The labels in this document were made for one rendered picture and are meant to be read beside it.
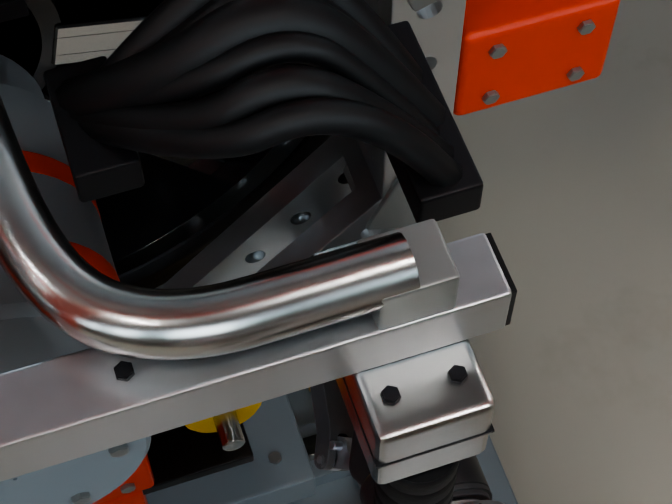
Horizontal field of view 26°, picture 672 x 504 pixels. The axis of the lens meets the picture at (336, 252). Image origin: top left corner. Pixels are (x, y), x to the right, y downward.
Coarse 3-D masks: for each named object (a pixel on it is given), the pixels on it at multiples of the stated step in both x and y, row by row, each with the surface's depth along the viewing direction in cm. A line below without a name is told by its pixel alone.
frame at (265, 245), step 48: (384, 0) 71; (432, 0) 70; (432, 48) 74; (336, 144) 88; (288, 192) 90; (336, 192) 91; (384, 192) 84; (240, 240) 92; (288, 240) 94; (336, 240) 87
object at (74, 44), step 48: (48, 0) 77; (96, 0) 81; (144, 0) 81; (0, 48) 85; (48, 48) 80; (96, 48) 82; (48, 96) 84; (288, 144) 92; (144, 192) 99; (192, 192) 96; (240, 192) 95; (144, 240) 97
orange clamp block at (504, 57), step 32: (480, 0) 75; (512, 0) 75; (544, 0) 75; (576, 0) 75; (608, 0) 76; (480, 32) 74; (512, 32) 75; (544, 32) 76; (576, 32) 77; (608, 32) 78; (480, 64) 76; (512, 64) 77; (544, 64) 78; (576, 64) 79; (480, 96) 79; (512, 96) 80
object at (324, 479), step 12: (288, 396) 145; (300, 396) 145; (300, 408) 144; (312, 408) 144; (300, 420) 144; (312, 420) 144; (300, 432) 141; (312, 432) 141; (312, 444) 139; (312, 456) 138; (324, 480) 140; (336, 480) 140; (348, 480) 140; (324, 492) 140; (336, 492) 140; (348, 492) 140
